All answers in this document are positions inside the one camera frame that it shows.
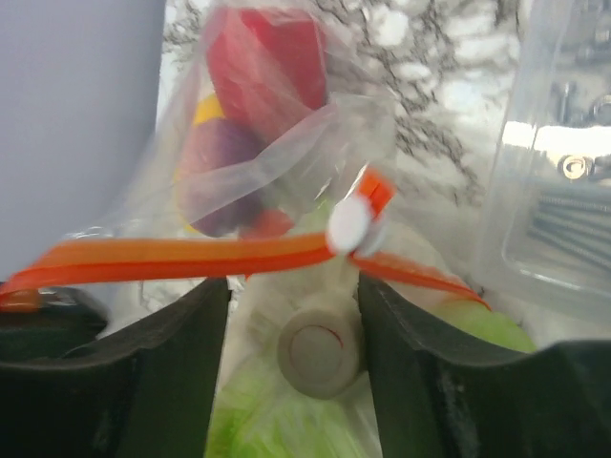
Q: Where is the clear zip top bag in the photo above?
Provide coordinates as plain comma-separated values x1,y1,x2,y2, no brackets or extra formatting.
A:
1,1,476,300

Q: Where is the clear plastic screw box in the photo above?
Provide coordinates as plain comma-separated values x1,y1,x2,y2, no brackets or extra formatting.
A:
473,1,610,323

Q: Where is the purple onion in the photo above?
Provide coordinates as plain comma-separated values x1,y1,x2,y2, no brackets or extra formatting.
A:
176,118,264,238

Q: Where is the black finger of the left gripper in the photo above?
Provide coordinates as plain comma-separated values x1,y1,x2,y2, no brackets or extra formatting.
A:
1,287,108,363

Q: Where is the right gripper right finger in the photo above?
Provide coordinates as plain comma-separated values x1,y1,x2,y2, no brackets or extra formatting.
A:
358,277,610,457

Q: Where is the red bell pepper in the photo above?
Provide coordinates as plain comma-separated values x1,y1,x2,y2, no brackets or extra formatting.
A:
204,6,327,143

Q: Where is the white cauliflower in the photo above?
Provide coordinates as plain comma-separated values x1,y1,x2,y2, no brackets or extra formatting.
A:
204,199,538,458

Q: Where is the orange carrot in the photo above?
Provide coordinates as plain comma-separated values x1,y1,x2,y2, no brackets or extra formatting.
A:
239,209,293,239

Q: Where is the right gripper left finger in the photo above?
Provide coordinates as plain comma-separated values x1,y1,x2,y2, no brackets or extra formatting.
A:
1,280,230,457

